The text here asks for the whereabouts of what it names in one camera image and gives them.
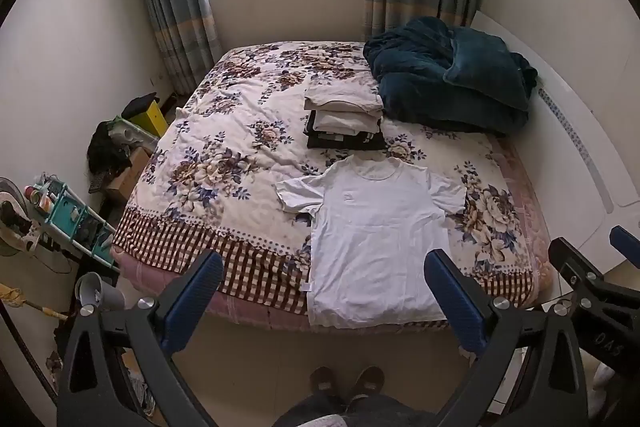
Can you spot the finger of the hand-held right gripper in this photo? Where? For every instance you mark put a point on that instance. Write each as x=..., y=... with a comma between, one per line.
x=626, y=243
x=580, y=264

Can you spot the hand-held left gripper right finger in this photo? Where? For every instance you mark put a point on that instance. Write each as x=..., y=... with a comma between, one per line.
x=452, y=292

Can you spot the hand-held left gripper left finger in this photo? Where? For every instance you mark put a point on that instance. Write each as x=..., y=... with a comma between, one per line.
x=197, y=287

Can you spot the white t-shirt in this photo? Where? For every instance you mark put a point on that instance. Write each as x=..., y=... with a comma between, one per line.
x=372, y=237

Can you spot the person's right forearm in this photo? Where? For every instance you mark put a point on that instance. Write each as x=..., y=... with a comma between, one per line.
x=605, y=382

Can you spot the grey cup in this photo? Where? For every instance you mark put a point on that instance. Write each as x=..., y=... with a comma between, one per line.
x=97, y=292

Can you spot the person's right shoe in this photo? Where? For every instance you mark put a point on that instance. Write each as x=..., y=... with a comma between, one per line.
x=367, y=381

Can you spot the person's shoe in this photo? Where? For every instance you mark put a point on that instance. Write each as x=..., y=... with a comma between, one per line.
x=367, y=381
x=324, y=382

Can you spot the floral bed blanket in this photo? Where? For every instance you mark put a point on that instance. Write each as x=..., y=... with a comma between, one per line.
x=240, y=167

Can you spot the cardboard box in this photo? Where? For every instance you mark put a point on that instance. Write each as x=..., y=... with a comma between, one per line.
x=127, y=179

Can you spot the white headboard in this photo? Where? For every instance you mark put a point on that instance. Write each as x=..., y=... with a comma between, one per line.
x=565, y=117

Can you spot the teal storage rack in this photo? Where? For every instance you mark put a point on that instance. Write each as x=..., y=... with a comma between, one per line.
x=75, y=217

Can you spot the person's left shoe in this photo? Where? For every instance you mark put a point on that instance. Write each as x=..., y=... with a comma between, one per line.
x=324, y=382

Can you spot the person's legs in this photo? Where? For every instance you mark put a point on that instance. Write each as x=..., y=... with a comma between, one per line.
x=350, y=412

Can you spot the white plastic bin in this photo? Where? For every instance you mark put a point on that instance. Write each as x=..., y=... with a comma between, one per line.
x=135, y=134

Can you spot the black bag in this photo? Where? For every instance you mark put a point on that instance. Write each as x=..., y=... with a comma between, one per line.
x=107, y=147

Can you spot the yellow box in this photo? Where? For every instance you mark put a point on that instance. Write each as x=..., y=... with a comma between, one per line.
x=152, y=119

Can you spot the black printed folded garment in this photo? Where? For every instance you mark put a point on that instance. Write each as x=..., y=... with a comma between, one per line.
x=345, y=142

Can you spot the black cloth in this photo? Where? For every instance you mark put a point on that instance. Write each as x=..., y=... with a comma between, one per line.
x=140, y=104

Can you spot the standing fan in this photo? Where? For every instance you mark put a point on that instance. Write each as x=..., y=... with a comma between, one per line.
x=15, y=219

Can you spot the beige folded garment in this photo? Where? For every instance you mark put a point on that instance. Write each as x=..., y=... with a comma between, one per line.
x=345, y=122

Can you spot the dark teal plush blanket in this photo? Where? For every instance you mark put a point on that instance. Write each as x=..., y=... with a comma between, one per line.
x=450, y=77

